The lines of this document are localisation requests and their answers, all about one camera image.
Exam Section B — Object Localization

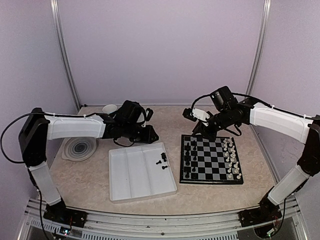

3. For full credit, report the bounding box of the white plastic tray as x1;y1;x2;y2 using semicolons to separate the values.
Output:
108;142;177;204

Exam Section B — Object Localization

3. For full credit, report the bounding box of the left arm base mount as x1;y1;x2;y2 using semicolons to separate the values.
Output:
43;208;88;228

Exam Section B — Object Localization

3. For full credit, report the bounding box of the aluminium frame post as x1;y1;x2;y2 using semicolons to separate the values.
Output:
245;0;272;95
50;0;82;111

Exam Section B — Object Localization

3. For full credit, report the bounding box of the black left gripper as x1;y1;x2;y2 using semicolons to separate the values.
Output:
123;122;160;144

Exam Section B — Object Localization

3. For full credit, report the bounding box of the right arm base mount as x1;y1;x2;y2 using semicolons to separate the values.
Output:
238;207;282;228

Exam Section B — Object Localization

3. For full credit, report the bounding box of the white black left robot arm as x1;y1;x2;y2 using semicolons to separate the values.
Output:
18;100;159;223

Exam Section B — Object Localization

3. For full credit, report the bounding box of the right aluminium frame post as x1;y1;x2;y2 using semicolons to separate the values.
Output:
245;0;272;95

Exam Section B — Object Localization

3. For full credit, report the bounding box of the light blue mug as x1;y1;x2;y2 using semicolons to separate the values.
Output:
102;104;118;114

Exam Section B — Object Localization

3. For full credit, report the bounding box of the black white chess board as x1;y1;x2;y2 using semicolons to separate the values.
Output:
179;134;244;185

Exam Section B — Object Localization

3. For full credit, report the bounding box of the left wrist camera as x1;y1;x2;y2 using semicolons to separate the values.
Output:
143;108;154;126

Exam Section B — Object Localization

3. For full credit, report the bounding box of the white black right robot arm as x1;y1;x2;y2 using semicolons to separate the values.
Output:
183;86;320;222

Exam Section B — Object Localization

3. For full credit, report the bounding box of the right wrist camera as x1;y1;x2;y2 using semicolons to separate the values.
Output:
182;108;211;127

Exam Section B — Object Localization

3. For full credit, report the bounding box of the left aluminium frame post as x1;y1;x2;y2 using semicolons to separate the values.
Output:
50;0;82;111

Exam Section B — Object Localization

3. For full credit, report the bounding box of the clear plastic lid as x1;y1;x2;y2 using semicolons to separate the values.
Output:
61;137;98;163

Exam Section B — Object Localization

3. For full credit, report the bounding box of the front aluminium rail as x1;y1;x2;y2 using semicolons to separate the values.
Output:
15;197;309;240

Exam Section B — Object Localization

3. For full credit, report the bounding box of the pile of black chess pieces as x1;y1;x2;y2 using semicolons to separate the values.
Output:
161;152;167;162

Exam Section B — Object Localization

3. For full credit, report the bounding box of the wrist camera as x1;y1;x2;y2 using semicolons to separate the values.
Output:
143;108;154;126
182;108;211;127

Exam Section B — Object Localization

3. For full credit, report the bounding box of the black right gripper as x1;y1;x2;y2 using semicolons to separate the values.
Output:
191;108;234;142

